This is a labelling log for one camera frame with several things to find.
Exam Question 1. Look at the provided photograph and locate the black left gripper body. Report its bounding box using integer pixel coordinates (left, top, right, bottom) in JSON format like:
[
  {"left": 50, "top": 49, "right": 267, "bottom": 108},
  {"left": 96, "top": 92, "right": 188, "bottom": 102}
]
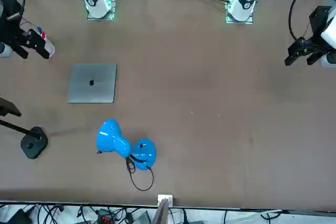
[{"left": 309, "top": 5, "right": 333, "bottom": 41}]

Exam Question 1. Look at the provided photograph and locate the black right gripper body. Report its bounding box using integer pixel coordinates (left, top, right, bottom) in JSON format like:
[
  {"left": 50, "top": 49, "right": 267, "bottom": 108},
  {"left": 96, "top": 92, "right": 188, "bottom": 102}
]
[{"left": 0, "top": 0, "right": 30, "bottom": 51}]

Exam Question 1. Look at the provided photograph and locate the black desktop phone stand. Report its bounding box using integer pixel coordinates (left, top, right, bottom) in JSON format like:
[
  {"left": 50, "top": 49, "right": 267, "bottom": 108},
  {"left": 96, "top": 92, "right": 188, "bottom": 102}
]
[{"left": 0, "top": 120, "right": 49, "bottom": 160}]

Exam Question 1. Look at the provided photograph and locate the grey closed laptop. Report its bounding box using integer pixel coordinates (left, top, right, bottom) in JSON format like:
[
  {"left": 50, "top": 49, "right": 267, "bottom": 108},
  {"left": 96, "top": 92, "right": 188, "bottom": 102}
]
[{"left": 66, "top": 63, "right": 118, "bottom": 104}]

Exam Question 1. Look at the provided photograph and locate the blue desk lamp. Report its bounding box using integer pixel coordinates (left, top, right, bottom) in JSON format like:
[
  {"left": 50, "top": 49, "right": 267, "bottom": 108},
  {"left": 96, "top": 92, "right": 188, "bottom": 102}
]
[{"left": 96, "top": 118, "right": 157, "bottom": 172}]

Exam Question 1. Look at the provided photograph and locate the black power adapter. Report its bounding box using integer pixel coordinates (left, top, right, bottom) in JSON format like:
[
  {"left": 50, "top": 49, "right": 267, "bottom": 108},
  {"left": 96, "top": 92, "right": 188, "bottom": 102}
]
[{"left": 6, "top": 208, "right": 34, "bottom": 224}]

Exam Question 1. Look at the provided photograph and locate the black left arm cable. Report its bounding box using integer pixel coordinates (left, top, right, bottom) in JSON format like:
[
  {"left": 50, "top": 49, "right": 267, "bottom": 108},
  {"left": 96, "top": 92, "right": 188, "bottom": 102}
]
[{"left": 288, "top": 0, "right": 314, "bottom": 41}]

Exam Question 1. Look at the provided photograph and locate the black lamp power cable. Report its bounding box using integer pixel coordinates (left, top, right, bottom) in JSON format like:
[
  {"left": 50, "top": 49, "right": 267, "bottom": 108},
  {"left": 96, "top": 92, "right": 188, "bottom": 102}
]
[{"left": 97, "top": 150, "right": 154, "bottom": 191}]

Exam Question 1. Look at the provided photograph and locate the post base bracket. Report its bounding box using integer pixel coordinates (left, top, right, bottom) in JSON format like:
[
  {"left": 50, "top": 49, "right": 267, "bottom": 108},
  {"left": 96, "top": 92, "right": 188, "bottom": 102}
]
[{"left": 157, "top": 194, "right": 174, "bottom": 206}]

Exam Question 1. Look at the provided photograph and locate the aluminium camera post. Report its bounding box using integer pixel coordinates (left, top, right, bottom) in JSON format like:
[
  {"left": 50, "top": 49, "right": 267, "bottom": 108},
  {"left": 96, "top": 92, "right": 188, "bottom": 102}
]
[{"left": 152, "top": 199, "right": 170, "bottom": 224}]

